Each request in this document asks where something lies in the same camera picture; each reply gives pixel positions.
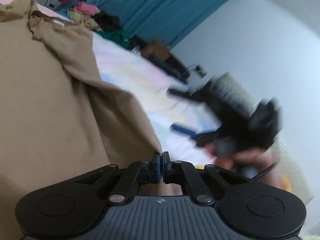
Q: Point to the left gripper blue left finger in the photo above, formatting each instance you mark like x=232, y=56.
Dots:
x=137, y=174

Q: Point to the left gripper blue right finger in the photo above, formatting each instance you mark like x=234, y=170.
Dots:
x=187, y=177

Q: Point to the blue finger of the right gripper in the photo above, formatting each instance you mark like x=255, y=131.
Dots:
x=185, y=131
x=179, y=93

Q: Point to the tan t-shirt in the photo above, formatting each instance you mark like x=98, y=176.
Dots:
x=59, y=119

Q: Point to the person right hand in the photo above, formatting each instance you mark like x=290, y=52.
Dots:
x=253, y=156

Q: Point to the pastel tie-dye bed sheet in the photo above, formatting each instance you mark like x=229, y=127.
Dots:
x=149, y=85

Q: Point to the brown paper bag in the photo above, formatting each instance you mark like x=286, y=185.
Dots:
x=156, y=49

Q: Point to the right blue curtain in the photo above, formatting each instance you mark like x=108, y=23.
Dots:
x=168, y=21

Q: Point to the black garment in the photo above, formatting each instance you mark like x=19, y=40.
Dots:
x=108, y=23

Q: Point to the beige garment in pile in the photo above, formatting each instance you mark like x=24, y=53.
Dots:
x=89, y=23

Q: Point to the pink garment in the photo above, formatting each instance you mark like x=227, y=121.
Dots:
x=86, y=9

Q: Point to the yellow green garment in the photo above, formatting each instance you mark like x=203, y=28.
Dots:
x=74, y=16

